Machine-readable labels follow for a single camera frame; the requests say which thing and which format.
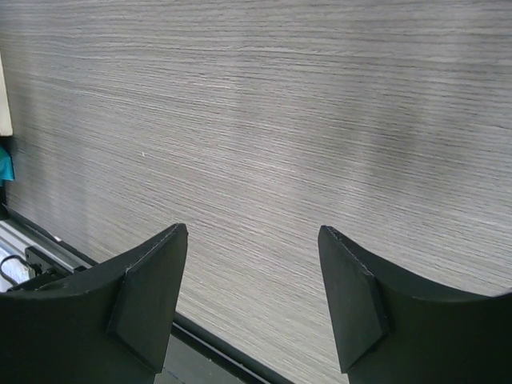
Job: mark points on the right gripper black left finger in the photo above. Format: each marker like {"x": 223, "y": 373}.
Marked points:
{"x": 110, "y": 323}

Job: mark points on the teal t-shirt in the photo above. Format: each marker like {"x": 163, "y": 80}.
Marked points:
{"x": 6, "y": 167}

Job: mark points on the brown cover book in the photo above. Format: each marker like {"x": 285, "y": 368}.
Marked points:
{"x": 6, "y": 128}

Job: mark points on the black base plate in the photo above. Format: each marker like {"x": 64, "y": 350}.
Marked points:
{"x": 195, "y": 355}

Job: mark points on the aluminium rail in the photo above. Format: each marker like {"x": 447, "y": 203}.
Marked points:
{"x": 26, "y": 252}

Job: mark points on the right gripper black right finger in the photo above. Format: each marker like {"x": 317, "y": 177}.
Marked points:
{"x": 394, "y": 326}

